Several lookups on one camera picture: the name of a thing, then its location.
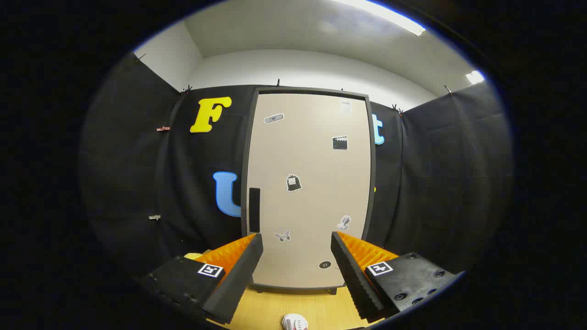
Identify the white canvas shoe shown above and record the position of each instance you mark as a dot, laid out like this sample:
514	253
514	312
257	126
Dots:
293	322

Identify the yellow pineapple plush toy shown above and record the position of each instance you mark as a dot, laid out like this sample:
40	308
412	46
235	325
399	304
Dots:
192	255

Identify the grey shoe cabinet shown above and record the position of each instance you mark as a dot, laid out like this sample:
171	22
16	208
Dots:
372	183

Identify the small ceiling light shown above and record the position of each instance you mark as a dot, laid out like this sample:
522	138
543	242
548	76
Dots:
475	77

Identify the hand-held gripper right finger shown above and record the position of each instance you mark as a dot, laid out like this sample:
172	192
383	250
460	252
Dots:
353	279

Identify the black backdrop cloth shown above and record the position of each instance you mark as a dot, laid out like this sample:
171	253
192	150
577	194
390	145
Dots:
128	160

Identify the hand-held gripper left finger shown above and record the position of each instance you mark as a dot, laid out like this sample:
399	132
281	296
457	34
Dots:
238	279

